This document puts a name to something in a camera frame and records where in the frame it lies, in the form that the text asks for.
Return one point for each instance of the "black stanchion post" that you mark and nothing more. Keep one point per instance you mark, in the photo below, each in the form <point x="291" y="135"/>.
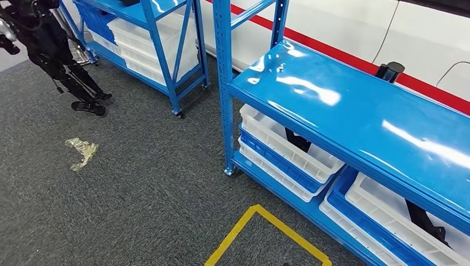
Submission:
<point x="391" y="71"/>

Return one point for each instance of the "black curved plastic part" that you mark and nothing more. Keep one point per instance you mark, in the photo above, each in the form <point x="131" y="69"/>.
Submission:
<point x="422" y="220"/>
<point x="299" y="141"/>

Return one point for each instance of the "blue plastic bin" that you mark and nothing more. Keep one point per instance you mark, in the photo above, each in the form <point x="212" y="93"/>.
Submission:
<point x="95" y="22"/>
<point x="352" y="209"/>
<point x="279" y="165"/>

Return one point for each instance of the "blue metal shelf rack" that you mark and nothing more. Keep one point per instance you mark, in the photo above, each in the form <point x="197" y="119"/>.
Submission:
<point x="161" y="55"/>
<point x="349" y="106"/>

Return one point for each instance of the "crumpled clear plastic wrap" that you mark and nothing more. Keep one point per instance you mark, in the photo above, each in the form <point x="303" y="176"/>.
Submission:
<point x="84" y="150"/>

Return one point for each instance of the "white plastic bin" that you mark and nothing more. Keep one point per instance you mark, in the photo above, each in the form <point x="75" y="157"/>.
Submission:
<point x="137" y="55"/>
<point x="271" y="136"/>
<point x="345" y="227"/>
<point x="147" y="71"/>
<point x="382" y="205"/>
<point x="132" y="33"/>
<point x="271" y="172"/>
<point x="104" y="42"/>

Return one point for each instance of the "black standing robot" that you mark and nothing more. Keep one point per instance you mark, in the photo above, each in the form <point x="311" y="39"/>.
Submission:
<point x="47" y="47"/>

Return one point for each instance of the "small white clip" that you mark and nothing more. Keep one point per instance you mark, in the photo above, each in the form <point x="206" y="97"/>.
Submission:
<point x="281" y="67"/>

